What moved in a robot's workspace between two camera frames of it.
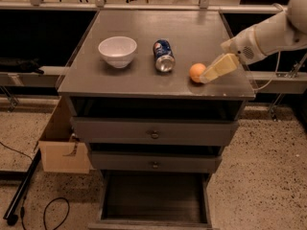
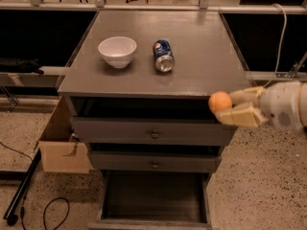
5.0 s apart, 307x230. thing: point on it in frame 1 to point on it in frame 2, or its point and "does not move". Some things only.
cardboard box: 62,149 does not move
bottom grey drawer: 153,200 does not move
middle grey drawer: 108,162 does not move
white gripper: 244,47 to 280,104
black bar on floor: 10,216 does not move
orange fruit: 196,71 to 220,101
